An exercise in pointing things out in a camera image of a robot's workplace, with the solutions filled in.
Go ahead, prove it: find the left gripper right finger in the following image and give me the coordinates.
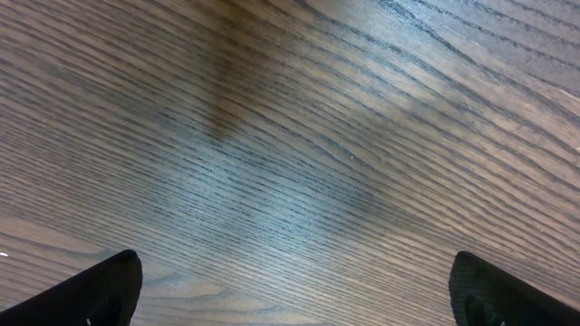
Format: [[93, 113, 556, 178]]
[[449, 251, 579, 326]]

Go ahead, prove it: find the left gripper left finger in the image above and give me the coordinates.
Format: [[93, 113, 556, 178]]
[[1, 250, 143, 326]]

